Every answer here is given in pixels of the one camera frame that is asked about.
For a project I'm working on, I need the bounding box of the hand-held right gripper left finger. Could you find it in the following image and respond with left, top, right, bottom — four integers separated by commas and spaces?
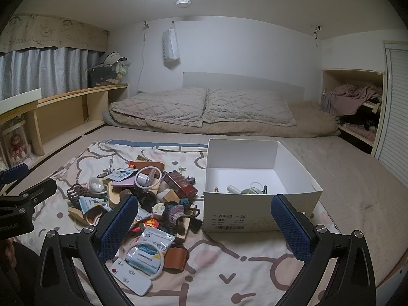
33, 194, 139, 306

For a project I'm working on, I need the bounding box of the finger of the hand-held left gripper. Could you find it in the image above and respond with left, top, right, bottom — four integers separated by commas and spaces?
0, 163, 30, 185
0, 178, 58, 217

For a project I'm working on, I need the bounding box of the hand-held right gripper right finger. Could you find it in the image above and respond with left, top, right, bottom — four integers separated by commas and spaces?
270, 194, 377, 306

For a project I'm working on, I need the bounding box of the blue white medicine sachet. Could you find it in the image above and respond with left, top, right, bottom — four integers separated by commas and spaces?
125, 226, 176, 275

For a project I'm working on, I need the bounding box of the white cardboard box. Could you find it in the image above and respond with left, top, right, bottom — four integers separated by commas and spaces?
203, 138, 323, 233

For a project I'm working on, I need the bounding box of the brown leather sleeve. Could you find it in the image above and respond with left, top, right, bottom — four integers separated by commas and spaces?
162, 247, 189, 272

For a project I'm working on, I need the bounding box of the plush doll in case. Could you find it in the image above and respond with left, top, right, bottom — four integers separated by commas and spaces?
0, 119, 32, 168

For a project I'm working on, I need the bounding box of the small red packet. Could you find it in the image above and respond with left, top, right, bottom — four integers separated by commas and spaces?
129, 215, 160, 233

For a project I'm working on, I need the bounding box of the light wooden block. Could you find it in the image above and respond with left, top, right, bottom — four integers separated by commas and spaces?
107, 182, 134, 209

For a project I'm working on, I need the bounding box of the curved wooden piece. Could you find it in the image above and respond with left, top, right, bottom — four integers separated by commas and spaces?
68, 207, 107, 225

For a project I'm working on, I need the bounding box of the brown hair claw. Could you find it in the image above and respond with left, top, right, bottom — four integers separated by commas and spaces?
66, 183, 90, 208

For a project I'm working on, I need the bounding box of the black jar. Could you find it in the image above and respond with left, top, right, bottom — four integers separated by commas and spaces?
135, 191, 157, 212

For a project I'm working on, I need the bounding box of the white tape roll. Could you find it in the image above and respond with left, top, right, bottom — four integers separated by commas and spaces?
87, 180, 107, 196

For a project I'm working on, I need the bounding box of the purple card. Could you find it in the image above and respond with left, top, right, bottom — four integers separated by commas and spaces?
110, 177, 141, 189

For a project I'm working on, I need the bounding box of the white remote control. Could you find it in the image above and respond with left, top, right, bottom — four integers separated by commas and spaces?
111, 257, 152, 296

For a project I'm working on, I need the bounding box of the person's dark clothing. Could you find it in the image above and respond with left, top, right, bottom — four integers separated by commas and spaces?
0, 239, 42, 306

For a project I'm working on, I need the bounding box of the small blue white sachet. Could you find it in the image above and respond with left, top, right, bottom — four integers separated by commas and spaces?
106, 169, 135, 183

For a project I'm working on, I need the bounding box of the white rimmed magnifier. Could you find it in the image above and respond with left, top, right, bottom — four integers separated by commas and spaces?
135, 168, 162, 192

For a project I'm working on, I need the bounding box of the purple crochet pouch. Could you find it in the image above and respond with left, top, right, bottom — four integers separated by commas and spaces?
156, 198, 202, 232

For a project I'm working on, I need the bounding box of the long wooden board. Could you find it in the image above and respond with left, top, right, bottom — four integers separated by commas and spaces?
166, 217, 195, 243

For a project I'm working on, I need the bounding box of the white board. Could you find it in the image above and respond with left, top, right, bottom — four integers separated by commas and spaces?
0, 88, 43, 115

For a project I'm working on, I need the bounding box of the dark red box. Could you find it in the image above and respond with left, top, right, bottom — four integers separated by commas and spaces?
163, 170, 199, 199

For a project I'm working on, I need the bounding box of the wooden shelf unit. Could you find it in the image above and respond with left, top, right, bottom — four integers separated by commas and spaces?
0, 83, 129, 160

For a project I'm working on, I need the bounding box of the grey curtain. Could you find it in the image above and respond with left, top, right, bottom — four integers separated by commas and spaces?
0, 46, 99, 101

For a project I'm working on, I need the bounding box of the pile of dark clothes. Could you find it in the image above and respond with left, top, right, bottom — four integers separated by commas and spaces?
339, 115, 380, 133

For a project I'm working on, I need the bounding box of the dark bag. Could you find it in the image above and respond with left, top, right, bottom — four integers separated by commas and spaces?
87, 65, 118, 87

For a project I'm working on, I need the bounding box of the beige quilted pillow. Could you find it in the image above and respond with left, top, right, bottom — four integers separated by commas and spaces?
202, 88, 298, 127
110, 87, 209, 126

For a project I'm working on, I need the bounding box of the printed beige valance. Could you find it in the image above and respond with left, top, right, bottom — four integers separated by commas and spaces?
0, 13, 109, 53

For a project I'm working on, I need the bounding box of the pile of pink clothes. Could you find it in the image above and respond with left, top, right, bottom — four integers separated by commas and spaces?
321, 83, 383, 117

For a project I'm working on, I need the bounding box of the green plush toy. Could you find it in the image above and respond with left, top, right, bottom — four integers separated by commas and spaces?
115, 60, 132, 79

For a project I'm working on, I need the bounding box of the white cap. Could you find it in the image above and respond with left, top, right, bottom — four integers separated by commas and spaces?
97, 52, 127, 66

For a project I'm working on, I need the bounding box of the white louvred door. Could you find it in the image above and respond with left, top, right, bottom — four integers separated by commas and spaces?
373, 41, 408, 179

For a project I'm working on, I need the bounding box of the wooden closet niche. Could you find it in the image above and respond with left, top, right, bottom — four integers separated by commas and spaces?
321, 68, 386, 149

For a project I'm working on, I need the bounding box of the hanging white bag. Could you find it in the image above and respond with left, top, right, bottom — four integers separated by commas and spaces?
162, 27, 181, 68

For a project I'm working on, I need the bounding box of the thin white plastic ring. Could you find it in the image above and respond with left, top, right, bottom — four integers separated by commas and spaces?
129, 242, 165, 282

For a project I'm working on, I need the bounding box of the hanging white cable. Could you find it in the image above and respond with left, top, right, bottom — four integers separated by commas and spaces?
136, 22, 150, 94

